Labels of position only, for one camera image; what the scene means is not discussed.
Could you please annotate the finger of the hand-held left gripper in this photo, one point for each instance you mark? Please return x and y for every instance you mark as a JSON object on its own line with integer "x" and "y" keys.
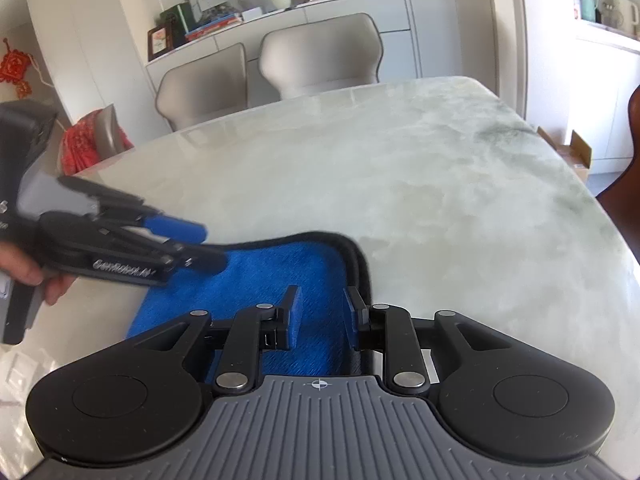
{"x": 180, "y": 229}
{"x": 205, "y": 259}

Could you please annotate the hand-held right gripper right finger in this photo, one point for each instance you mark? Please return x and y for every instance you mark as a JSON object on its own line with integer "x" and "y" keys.
{"x": 356, "y": 317}

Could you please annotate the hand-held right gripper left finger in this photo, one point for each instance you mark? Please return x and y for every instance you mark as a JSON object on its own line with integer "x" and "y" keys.
{"x": 295, "y": 317}

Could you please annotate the blue towel with black trim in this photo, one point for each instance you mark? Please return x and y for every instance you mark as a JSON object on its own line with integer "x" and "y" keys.
{"x": 320, "y": 270}

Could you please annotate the person's left hand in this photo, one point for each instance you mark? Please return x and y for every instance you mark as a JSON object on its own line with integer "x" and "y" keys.
{"x": 20, "y": 262}

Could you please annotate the red patterned cloth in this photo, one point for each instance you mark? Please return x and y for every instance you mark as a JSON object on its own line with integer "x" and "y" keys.
{"x": 80, "y": 147}

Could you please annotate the red knot ornament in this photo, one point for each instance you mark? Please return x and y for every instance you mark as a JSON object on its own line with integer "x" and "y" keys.
{"x": 15, "y": 67}

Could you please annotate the grey upholstered chair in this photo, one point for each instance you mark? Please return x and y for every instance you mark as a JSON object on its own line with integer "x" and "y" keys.
{"x": 205, "y": 85}
{"x": 320, "y": 55}

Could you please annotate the green box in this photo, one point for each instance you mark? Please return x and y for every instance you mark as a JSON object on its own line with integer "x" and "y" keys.
{"x": 176, "y": 22}

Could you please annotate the stack of books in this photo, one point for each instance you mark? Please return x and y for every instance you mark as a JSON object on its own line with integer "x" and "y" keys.
{"x": 215, "y": 25}

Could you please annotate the small white box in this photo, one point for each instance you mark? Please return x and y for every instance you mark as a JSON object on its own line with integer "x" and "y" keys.
{"x": 252, "y": 14}

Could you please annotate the white sideboard cabinet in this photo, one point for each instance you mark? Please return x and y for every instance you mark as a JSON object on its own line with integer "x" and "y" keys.
{"x": 325, "y": 15}

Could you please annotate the open cardboard box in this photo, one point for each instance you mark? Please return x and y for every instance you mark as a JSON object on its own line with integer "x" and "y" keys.
{"x": 570, "y": 157}

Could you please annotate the brown leather chair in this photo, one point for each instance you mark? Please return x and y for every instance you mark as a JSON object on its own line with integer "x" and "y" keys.
{"x": 625, "y": 200}

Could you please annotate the white counter cabinet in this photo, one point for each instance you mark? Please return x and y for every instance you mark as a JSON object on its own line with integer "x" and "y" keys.
{"x": 600, "y": 90}

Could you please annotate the cream electric kettle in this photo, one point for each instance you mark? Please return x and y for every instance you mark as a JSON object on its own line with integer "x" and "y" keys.
{"x": 625, "y": 15}

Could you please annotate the dark photo frame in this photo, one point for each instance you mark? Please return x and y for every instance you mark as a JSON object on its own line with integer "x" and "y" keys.
{"x": 159, "y": 42}

